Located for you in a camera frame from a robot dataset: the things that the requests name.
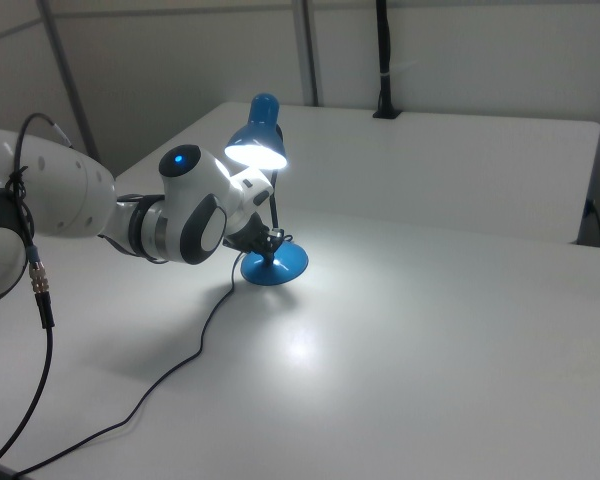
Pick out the tall black pole with clamp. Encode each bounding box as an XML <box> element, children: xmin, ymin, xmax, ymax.
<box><xmin>371</xmin><ymin>0</ymin><xmax>403</xmax><ymax>121</ymax></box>

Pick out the black lamp power cable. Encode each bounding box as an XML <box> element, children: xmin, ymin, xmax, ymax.
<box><xmin>15</xmin><ymin>251</ymin><xmax>245</xmax><ymax>477</ymax></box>

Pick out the thin black wall cable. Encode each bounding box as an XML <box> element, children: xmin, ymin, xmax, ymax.
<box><xmin>585</xmin><ymin>198</ymin><xmax>600</xmax><ymax>249</ymax></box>

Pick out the black arm cable with connector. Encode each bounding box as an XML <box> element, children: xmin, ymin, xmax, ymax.
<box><xmin>0</xmin><ymin>112</ymin><xmax>76</xmax><ymax>471</ymax></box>

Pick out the grey metal partition post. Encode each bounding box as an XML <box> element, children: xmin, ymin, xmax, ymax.
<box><xmin>35</xmin><ymin>0</ymin><xmax>102</xmax><ymax>162</ymax></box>
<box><xmin>294</xmin><ymin>0</ymin><xmax>322</xmax><ymax>108</ymax></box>

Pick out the blue desk lamp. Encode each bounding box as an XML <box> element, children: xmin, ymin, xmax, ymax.
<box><xmin>223</xmin><ymin>92</ymin><xmax>310</xmax><ymax>288</ymax></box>

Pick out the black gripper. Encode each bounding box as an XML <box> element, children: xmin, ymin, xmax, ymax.
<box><xmin>223</xmin><ymin>211</ymin><xmax>287</xmax><ymax>263</ymax></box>

